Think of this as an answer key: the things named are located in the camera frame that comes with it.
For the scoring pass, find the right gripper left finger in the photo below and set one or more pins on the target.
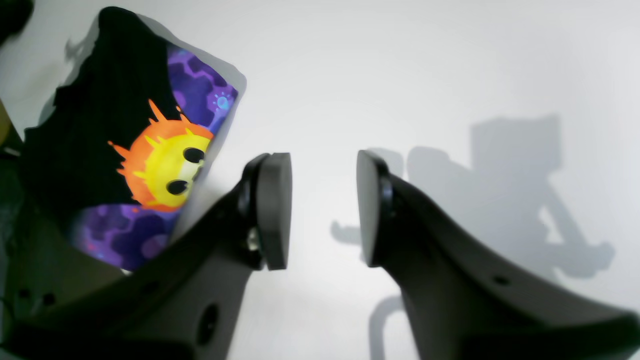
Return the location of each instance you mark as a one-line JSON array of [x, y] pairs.
[[184, 304]]

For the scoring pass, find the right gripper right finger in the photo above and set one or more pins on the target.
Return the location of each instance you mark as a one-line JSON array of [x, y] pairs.
[[462, 299]]

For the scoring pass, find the black T-shirt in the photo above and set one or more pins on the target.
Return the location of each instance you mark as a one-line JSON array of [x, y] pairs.
[[118, 157]]

